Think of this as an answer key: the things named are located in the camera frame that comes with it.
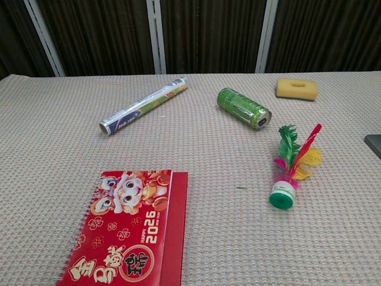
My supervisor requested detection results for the red 2026 spiral desk calendar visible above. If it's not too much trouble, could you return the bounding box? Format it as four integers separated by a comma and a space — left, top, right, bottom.
55, 169, 189, 286

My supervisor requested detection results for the beige woven tablecloth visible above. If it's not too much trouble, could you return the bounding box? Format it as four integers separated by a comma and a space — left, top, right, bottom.
0, 70, 381, 286

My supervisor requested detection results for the green drink can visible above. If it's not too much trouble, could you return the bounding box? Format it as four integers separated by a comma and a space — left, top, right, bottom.
216, 87, 273, 131

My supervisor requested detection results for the grey laptop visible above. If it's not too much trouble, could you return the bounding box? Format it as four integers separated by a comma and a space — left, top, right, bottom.
364, 134, 381, 153

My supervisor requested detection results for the cling film roll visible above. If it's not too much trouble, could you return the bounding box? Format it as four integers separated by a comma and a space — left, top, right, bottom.
99, 76, 189, 135

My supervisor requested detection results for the white metal frame post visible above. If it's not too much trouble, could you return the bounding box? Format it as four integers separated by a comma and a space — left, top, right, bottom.
255, 0, 280, 74
23, 0, 65, 77
145, 0, 167, 75

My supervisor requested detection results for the yellow sponge with hole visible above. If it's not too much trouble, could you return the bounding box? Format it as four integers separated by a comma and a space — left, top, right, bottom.
275, 77, 319, 100

